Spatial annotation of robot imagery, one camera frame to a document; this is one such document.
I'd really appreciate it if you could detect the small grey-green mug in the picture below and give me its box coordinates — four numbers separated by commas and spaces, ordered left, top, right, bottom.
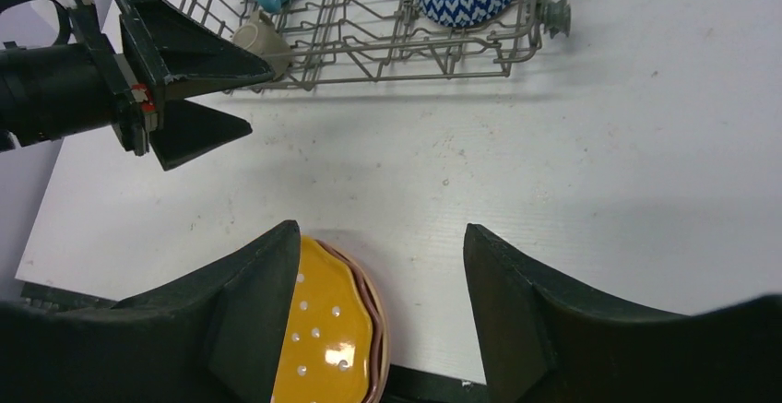
231, 10, 292, 80

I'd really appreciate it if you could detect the grey wire dish rack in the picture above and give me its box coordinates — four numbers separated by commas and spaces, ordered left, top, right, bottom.
177, 0, 573, 93

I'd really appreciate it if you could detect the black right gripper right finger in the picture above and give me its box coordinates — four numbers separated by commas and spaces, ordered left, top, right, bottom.
463, 224, 781, 402

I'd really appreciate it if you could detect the yellow polka dot plate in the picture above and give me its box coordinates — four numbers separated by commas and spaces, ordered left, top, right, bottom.
271, 236, 373, 403

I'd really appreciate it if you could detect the cream plate at bottom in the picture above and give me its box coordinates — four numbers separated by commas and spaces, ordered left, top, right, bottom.
340, 253, 390, 402

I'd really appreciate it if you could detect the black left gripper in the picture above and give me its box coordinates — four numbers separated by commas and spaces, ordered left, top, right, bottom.
1, 0, 275, 171

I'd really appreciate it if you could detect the black table frame rail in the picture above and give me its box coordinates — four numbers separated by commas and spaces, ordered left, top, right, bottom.
18, 280, 490, 403

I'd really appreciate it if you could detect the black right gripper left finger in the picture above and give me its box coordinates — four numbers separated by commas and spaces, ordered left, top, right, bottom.
0, 219, 302, 403

